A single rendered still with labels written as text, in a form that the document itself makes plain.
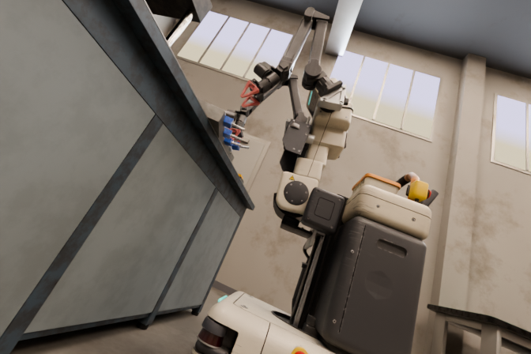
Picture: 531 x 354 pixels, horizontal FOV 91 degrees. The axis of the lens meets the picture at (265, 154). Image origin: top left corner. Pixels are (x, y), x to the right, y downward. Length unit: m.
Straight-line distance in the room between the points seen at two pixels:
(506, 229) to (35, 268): 4.94
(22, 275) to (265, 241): 3.15
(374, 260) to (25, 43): 0.99
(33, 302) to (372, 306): 0.87
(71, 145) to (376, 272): 0.89
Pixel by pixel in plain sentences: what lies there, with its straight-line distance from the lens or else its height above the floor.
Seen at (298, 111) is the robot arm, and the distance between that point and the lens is 1.63.
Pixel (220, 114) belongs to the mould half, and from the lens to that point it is 1.00.
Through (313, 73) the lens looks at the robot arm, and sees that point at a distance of 1.21.
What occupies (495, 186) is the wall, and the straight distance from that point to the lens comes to 5.16.
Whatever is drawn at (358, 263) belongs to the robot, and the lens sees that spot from 0.93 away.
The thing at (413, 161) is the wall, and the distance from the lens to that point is 4.61.
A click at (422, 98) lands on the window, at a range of 5.31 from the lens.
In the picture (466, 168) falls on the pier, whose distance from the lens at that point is 4.78.
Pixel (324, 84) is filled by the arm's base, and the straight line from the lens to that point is 1.20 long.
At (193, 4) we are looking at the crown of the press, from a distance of 2.20.
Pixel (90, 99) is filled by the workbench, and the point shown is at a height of 0.57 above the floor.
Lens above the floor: 0.40
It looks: 22 degrees up
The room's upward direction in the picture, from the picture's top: 24 degrees clockwise
